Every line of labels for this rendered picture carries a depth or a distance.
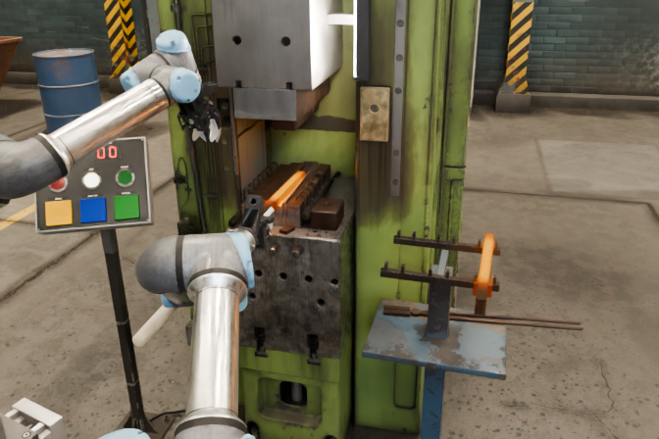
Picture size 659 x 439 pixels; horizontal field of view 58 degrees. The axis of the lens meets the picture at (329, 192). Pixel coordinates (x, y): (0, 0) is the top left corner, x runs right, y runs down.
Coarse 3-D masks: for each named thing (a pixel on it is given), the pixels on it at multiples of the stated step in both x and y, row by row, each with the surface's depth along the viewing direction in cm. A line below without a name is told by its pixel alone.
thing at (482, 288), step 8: (488, 240) 173; (488, 248) 168; (488, 256) 164; (488, 264) 160; (480, 272) 156; (488, 272) 155; (480, 280) 152; (488, 280) 152; (480, 288) 146; (488, 288) 148; (480, 296) 143; (488, 296) 149; (480, 304) 142; (480, 312) 143
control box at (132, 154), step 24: (120, 144) 187; (144, 144) 189; (72, 168) 184; (96, 168) 185; (120, 168) 186; (144, 168) 187; (48, 192) 182; (72, 192) 183; (96, 192) 184; (120, 192) 185; (144, 192) 186; (144, 216) 185
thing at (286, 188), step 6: (294, 174) 210; (300, 174) 210; (288, 180) 203; (294, 180) 203; (282, 186) 197; (288, 186) 197; (294, 186) 203; (276, 192) 192; (282, 192) 192; (288, 192) 196; (270, 198) 186; (276, 198) 186; (282, 198) 191; (264, 204) 180; (270, 204) 180; (276, 204) 181; (264, 210) 175; (276, 210) 182
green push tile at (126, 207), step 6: (114, 198) 184; (120, 198) 184; (126, 198) 184; (132, 198) 185; (138, 198) 185; (114, 204) 184; (120, 204) 184; (126, 204) 184; (132, 204) 184; (138, 204) 185; (120, 210) 184; (126, 210) 184; (132, 210) 184; (138, 210) 184; (120, 216) 183; (126, 216) 184; (132, 216) 184; (138, 216) 184
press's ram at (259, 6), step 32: (224, 0) 170; (256, 0) 167; (288, 0) 165; (320, 0) 174; (224, 32) 173; (256, 32) 171; (288, 32) 168; (320, 32) 177; (224, 64) 177; (256, 64) 174; (288, 64) 172; (320, 64) 180
